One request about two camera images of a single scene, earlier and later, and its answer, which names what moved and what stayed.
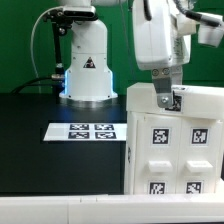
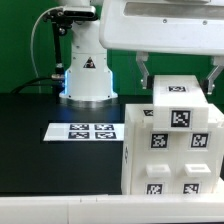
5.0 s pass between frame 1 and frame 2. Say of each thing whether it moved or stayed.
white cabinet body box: stayed
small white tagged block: stayed
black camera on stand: stayed
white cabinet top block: moved
